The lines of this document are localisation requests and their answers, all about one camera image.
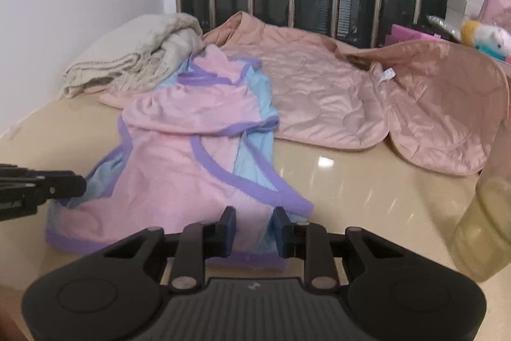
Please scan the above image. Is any pink quilted jacket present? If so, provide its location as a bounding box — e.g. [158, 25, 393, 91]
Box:
[98, 11, 511, 176]

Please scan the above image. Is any translucent yellowish plastic bottle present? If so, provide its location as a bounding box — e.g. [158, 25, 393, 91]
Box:
[451, 101, 511, 283]

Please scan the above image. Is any pink blue purple-trimmed garment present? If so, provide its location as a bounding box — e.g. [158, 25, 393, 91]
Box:
[45, 44, 315, 272]

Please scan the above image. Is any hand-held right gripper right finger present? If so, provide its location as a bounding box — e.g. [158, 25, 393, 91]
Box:
[272, 206, 405, 292]

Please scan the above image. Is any bright pink box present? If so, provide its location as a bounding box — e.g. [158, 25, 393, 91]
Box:
[385, 24, 460, 46]

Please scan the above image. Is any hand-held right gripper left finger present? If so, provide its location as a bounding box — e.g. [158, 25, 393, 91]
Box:
[103, 206, 237, 293]

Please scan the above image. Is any white yellow plush toy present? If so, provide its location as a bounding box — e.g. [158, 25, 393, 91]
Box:
[461, 20, 511, 64]

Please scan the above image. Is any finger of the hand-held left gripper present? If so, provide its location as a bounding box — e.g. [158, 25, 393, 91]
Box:
[0, 164, 88, 222]

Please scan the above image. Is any pale pink box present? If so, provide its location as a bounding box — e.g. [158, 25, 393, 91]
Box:
[481, 0, 511, 26]

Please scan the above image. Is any beige knitted blanket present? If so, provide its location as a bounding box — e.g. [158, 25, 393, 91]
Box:
[60, 12, 206, 99]

